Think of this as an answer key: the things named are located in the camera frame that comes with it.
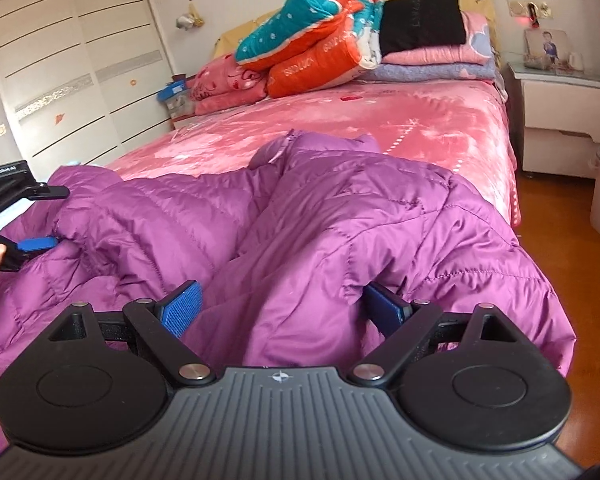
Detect purple down jacket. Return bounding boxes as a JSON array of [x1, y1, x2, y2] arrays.
[[0, 130, 578, 461]]

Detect hanging wall ornament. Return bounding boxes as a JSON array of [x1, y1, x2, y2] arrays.
[[176, 0, 206, 30]]

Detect white sliding door wardrobe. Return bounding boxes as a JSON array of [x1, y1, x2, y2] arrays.
[[0, 0, 177, 181]]

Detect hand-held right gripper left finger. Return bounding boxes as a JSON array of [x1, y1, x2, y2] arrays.
[[47, 280, 216, 387]]

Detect bed with pink bedspread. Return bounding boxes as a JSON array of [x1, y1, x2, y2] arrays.
[[102, 77, 525, 233]]

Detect photo frame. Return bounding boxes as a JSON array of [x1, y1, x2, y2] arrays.
[[524, 29, 571, 69]]

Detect pink folded blanket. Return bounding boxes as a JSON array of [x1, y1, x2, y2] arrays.
[[380, 10, 496, 67]]

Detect teal and orange quilt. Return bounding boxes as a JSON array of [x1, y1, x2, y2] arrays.
[[235, 0, 387, 99]]

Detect pink heart print quilt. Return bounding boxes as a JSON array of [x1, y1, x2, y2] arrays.
[[187, 54, 269, 116]]

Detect blue box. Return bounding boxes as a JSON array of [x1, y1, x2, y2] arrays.
[[157, 82, 190, 104]]

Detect white nightstand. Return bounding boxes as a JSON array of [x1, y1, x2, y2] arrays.
[[507, 55, 600, 179]]

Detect black folded cloth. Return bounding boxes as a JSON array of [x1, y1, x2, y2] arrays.
[[380, 0, 467, 53]]

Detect cardboard boxes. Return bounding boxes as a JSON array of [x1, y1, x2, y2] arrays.
[[162, 95, 197, 122]]

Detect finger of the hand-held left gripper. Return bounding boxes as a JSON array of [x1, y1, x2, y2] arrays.
[[0, 236, 61, 274], [15, 185, 71, 210]]

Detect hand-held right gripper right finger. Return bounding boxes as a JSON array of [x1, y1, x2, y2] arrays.
[[347, 282, 526, 389]]

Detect lavender folded blanket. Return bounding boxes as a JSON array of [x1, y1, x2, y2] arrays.
[[360, 57, 498, 85]]

